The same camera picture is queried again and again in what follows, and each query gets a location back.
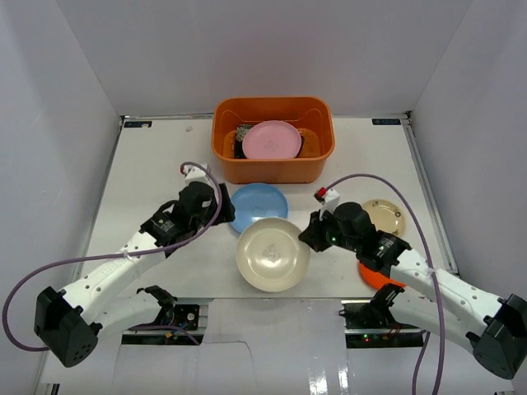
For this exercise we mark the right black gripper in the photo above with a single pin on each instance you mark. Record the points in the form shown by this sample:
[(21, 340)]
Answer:
[(313, 237)]

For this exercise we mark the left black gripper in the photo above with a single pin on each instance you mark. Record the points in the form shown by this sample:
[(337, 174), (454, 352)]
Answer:
[(224, 204)]

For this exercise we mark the blue round plate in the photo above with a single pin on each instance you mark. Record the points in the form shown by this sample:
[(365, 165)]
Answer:
[(253, 202)]

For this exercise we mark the cream round plate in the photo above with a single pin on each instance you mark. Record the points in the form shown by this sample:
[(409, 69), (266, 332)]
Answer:
[(270, 256)]

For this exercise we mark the pink round plate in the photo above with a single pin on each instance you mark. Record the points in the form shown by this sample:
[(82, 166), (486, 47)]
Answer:
[(272, 140)]

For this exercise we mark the black floral rectangular plate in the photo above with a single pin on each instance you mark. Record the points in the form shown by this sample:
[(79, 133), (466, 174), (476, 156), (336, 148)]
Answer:
[(241, 131)]

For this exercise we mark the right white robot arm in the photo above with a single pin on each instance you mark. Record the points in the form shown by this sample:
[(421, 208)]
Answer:
[(490, 327)]

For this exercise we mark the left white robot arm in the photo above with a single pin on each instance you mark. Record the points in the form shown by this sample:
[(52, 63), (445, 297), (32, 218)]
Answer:
[(71, 321)]

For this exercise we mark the orange plastic bin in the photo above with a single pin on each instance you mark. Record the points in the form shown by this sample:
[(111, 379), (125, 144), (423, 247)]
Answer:
[(310, 115)]

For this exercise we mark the orange round plate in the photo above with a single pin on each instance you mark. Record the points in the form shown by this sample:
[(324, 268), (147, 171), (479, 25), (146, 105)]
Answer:
[(375, 280)]

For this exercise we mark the small cream patterned plate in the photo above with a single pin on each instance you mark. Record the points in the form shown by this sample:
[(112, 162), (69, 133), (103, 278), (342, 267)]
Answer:
[(386, 216)]

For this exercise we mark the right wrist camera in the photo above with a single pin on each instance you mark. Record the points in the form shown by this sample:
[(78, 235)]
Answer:
[(329, 200)]

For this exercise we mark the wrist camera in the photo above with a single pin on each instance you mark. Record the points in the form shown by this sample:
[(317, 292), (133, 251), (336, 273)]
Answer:
[(329, 200), (192, 173)]

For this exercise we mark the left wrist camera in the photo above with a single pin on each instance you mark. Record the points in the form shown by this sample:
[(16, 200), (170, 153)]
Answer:
[(192, 173)]

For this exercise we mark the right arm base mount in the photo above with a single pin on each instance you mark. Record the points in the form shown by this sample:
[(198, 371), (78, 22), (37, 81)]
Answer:
[(364, 331)]

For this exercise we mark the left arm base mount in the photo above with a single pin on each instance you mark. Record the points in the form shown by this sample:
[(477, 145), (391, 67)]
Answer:
[(180, 327)]

